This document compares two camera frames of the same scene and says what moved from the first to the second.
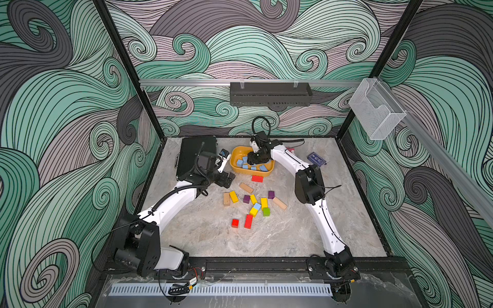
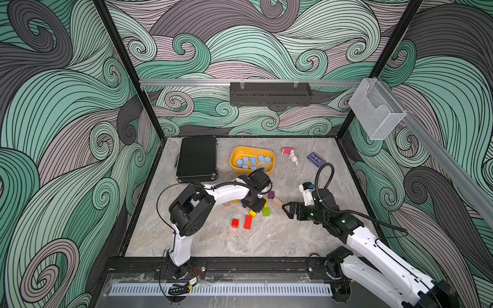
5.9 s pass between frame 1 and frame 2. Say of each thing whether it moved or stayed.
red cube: stayed
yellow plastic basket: stayed
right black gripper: moved
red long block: stayed
